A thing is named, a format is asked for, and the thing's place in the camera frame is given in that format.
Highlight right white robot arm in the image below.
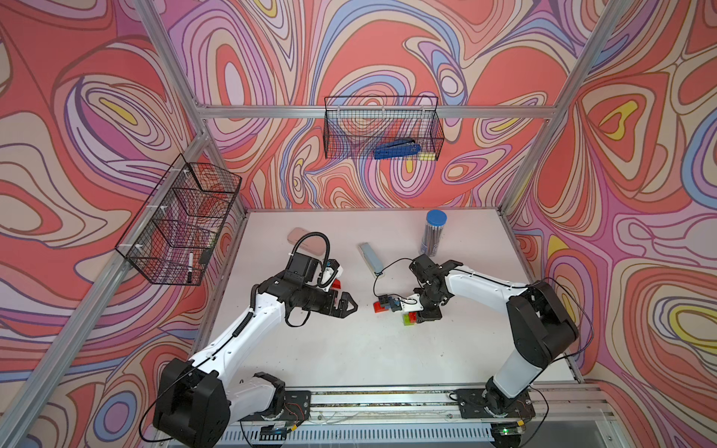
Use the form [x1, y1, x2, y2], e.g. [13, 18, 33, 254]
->
[409, 255, 579, 414]

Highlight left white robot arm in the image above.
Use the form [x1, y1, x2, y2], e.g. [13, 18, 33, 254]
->
[149, 278, 358, 447]

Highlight pink glasses case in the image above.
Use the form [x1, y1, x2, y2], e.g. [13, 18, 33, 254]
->
[287, 227, 326, 257]

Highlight blue and cream stapler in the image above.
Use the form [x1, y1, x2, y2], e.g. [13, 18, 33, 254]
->
[358, 243, 385, 278]

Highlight blue lid pencil tube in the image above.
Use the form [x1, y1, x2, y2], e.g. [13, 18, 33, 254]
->
[421, 209, 447, 257]

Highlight yellow item in basket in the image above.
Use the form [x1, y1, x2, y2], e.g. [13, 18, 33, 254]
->
[416, 152, 437, 162]

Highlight blue stapler in basket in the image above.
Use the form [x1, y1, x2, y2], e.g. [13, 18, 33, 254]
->
[373, 139, 422, 160]

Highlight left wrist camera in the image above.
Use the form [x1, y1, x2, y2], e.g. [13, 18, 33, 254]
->
[284, 253, 343, 289]

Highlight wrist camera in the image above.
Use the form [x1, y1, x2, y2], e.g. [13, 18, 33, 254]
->
[284, 253, 343, 289]
[389, 294, 422, 313]

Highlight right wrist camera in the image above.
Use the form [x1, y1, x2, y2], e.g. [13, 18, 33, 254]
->
[389, 294, 422, 313]

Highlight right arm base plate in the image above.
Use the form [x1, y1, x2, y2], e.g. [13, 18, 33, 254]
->
[448, 388, 536, 421]

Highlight left wire basket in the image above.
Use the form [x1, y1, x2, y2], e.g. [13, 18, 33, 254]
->
[115, 155, 242, 287]

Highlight wire basket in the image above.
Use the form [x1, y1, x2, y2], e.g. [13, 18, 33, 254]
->
[323, 93, 444, 161]
[115, 155, 242, 287]

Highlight back wire basket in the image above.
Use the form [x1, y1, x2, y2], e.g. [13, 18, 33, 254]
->
[323, 93, 444, 161]

